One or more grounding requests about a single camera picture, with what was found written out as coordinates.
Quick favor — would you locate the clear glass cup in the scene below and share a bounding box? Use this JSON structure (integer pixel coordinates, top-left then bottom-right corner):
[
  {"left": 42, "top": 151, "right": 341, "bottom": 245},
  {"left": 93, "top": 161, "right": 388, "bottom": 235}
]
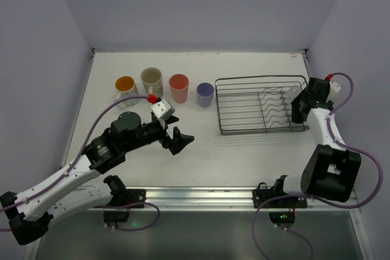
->
[{"left": 285, "top": 85, "right": 302, "bottom": 100}]

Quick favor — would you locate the pink plastic cup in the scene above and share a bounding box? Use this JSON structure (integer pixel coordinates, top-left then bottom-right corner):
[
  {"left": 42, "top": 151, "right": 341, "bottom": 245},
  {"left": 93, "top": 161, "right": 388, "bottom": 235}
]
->
[{"left": 169, "top": 74, "right": 189, "bottom": 104}]

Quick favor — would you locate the lavender plastic cup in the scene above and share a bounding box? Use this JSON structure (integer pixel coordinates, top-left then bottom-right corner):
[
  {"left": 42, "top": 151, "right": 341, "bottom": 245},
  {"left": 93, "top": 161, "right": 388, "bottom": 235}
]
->
[{"left": 196, "top": 82, "right": 215, "bottom": 108}]

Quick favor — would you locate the beige patterned mug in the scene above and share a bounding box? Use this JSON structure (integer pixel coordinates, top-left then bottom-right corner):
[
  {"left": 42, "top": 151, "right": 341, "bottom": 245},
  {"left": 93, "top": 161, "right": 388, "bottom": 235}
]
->
[{"left": 140, "top": 68, "right": 163, "bottom": 97}]

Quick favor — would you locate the white floral mug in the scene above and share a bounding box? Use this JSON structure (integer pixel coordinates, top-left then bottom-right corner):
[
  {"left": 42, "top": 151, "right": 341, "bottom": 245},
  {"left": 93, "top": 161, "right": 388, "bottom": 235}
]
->
[{"left": 115, "top": 76, "right": 140, "bottom": 108}]

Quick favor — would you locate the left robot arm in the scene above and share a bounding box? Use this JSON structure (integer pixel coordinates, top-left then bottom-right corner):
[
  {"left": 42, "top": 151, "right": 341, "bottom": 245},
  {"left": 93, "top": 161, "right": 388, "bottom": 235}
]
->
[{"left": 1, "top": 111, "right": 194, "bottom": 245}]

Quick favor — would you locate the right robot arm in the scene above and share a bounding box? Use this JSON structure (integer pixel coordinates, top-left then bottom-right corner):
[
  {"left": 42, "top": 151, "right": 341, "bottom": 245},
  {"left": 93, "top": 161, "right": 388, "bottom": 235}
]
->
[{"left": 273, "top": 77, "right": 361, "bottom": 202}]

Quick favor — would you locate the left controller box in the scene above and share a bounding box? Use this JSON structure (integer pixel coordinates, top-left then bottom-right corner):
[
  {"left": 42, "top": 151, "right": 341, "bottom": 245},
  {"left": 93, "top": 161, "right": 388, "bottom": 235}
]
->
[{"left": 103, "top": 211, "right": 130, "bottom": 226}]

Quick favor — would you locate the controller box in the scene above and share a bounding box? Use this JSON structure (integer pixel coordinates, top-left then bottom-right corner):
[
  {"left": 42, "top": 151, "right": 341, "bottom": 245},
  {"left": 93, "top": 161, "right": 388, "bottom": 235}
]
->
[
  {"left": 103, "top": 211, "right": 130, "bottom": 226},
  {"left": 269, "top": 211, "right": 296, "bottom": 229}
]

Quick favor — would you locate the right controller box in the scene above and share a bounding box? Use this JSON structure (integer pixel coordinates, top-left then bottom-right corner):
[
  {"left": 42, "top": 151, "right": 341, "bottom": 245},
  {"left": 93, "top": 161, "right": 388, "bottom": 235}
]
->
[{"left": 269, "top": 211, "right": 296, "bottom": 229}]

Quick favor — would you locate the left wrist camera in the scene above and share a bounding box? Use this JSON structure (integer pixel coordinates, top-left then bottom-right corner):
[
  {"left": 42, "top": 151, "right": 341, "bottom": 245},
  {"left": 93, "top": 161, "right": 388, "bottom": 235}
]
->
[{"left": 151, "top": 99, "right": 175, "bottom": 121}]

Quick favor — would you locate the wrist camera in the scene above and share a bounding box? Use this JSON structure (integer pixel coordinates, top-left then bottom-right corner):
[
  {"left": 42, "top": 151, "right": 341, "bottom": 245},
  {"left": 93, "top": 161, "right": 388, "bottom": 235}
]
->
[
  {"left": 325, "top": 74, "right": 341, "bottom": 102},
  {"left": 151, "top": 99, "right": 175, "bottom": 121}
]

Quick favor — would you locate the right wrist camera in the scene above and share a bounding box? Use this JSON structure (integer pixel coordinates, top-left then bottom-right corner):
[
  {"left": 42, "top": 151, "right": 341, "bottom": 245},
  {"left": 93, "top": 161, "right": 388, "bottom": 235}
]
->
[{"left": 325, "top": 74, "right": 341, "bottom": 102}]

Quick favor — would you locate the wire dish rack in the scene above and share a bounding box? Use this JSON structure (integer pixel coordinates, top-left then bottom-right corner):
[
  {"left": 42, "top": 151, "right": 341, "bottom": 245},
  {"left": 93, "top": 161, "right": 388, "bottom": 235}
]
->
[{"left": 214, "top": 75, "right": 309, "bottom": 136}]

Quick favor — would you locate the aluminium mounting rail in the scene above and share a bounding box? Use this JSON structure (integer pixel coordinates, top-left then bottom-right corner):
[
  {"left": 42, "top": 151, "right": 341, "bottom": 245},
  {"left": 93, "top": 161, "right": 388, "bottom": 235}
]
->
[{"left": 38, "top": 185, "right": 361, "bottom": 211}]

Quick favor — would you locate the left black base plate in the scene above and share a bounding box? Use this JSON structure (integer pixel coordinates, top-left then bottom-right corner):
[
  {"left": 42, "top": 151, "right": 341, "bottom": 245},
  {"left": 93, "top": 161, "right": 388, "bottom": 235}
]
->
[{"left": 125, "top": 189, "right": 146, "bottom": 208}]

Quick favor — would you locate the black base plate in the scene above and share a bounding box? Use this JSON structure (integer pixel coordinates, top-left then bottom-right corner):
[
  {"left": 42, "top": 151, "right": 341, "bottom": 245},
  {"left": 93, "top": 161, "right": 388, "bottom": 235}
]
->
[
  {"left": 252, "top": 180, "right": 308, "bottom": 209},
  {"left": 125, "top": 189, "right": 146, "bottom": 208}
]

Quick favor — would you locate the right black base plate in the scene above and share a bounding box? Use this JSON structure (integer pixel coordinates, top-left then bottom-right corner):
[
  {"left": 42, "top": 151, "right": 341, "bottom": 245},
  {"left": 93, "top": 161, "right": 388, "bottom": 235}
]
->
[{"left": 252, "top": 180, "right": 308, "bottom": 209}]

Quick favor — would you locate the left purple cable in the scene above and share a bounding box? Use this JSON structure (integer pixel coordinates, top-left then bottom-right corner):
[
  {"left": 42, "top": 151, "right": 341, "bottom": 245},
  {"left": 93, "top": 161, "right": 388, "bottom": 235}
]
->
[{"left": 0, "top": 94, "right": 161, "bottom": 232}]

